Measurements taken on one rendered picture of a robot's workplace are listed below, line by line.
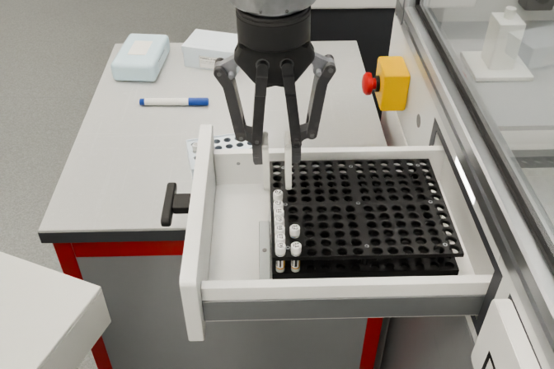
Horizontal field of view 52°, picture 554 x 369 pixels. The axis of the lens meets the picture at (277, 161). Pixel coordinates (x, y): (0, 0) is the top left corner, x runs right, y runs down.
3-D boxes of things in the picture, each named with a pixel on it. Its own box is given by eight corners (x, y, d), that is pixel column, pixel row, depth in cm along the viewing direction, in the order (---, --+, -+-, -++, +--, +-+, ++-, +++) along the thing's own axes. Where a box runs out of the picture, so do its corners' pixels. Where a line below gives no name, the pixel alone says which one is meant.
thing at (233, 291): (204, 324, 66) (199, 290, 63) (216, 179, 86) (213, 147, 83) (544, 315, 67) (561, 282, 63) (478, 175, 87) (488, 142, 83)
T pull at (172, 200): (161, 229, 69) (159, 221, 68) (168, 188, 75) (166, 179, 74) (190, 228, 69) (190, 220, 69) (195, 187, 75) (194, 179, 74)
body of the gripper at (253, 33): (228, 19, 54) (235, 102, 59) (319, 16, 54) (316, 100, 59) (231, -12, 59) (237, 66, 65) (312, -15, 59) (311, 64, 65)
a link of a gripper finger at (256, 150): (261, 130, 65) (235, 131, 65) (263, 165, 69) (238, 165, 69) (261, 123, 67) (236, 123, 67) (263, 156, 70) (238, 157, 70)
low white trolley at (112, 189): (121, 454, 136) (36, 231, 88) (157, 256, 184) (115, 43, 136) (363, 447, 137) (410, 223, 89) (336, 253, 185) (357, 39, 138)
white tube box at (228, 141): (193, 186, 96) (191, 169, 94) (187, 156, 103) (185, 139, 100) (265, 175, 98) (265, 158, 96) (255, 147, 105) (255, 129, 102)
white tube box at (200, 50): (183, 67, 128) (180, 45, 124) (197, 49, 134) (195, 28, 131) (237, 74, 125) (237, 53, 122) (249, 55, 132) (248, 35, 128)
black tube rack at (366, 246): (272, 292, 70) (272, 257, 66) (269, 195, 83) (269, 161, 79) (453, 288, 70) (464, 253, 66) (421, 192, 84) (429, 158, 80)
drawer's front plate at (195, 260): (189, 343, 66) (178, 282, 59) (206, 179, 89) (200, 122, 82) (204, 343, 66) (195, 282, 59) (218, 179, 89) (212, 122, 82)
